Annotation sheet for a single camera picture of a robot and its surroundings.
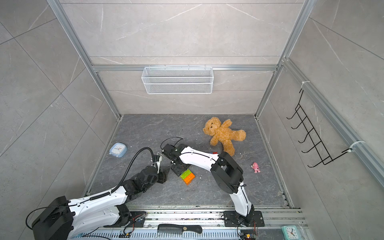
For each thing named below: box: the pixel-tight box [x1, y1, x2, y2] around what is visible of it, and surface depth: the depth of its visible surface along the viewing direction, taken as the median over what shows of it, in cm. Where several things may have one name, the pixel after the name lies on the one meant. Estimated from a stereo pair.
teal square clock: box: [281, 225, 301, 240], surface depth 70 cm
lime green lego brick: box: [180, 169, 192, 180], surface depth 86 cm
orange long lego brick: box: [183, 172, 196, 186], surface depth 85 cm
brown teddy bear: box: [202, 117, 247, 156], surface depth 102 cm
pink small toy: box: [250, 161, 261, 174], surface depth 91 cm
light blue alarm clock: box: [109, 142, 128, 158], surface depth 100 cm
